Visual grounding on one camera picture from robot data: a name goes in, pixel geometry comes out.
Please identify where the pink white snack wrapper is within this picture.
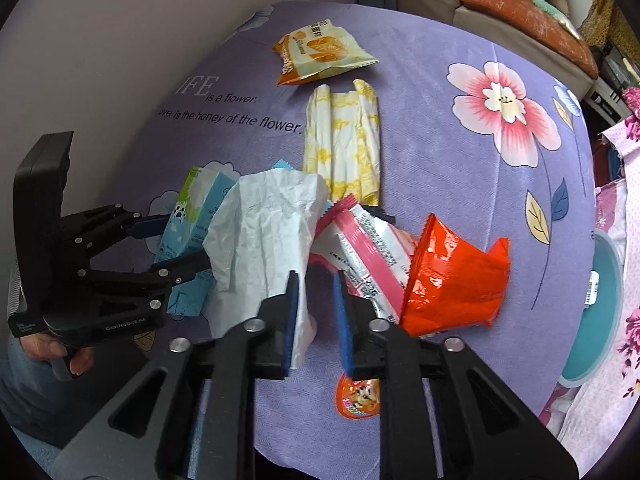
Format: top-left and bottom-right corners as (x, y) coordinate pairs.
(310, 195), (416, 323)

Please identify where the red leather cushion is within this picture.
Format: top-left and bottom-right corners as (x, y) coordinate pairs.
(454, 0), (598, 86)

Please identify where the teal round trash bin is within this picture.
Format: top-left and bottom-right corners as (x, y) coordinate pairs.
(559, 230), (623, 389)

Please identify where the orange cream biscuit packet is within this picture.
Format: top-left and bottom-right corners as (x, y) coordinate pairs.
(272, 20), (378, 86)

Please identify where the red orange foil bag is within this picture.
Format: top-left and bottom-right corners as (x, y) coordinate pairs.
(399, 214), (511, 337)

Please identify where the beige sofa armchair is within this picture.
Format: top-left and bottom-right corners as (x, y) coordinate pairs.
(397, 0), (598, 99)

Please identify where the blue white milk wrapper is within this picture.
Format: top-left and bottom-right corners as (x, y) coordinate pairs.
(155, 167), (239, 321)

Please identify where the yellow white wrapper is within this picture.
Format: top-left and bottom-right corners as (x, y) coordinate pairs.
(303, 79), (381, 206)

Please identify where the white paper wrapper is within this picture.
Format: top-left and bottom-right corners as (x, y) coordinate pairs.
(203, 168), (328, 368)

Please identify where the person's left hand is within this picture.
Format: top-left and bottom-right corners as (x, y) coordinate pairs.
(20, 334), (94, 376)

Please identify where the purple floral bed sheet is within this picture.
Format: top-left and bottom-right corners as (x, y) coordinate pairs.
(89, 0), (597, 480)

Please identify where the black stereo device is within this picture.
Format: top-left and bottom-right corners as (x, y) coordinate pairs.
(584, 41), (639, 126)

